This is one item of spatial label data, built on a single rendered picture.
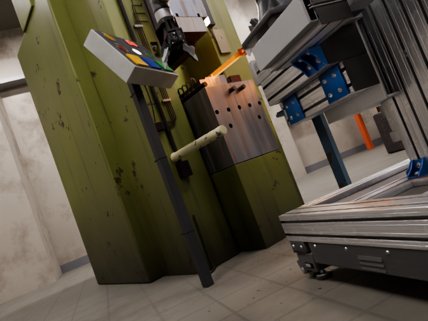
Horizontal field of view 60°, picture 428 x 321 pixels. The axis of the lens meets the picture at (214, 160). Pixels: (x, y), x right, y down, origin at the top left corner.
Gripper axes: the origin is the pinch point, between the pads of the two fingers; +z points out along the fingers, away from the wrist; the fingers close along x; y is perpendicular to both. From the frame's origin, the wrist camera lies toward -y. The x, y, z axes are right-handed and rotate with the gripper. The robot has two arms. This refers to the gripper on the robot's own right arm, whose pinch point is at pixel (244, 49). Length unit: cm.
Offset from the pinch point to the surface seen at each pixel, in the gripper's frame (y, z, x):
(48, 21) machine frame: -77, 95, -54
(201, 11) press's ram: -39.6, 27.2, 8.9
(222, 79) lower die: 3.8, 27.7, 4.7
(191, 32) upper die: -26.8, 28.3, -4.1
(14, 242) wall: 34, 390, -68
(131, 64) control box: 3, -1, -68
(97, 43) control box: -13, 10, -73
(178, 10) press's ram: -40.2, 27.2, -8.4
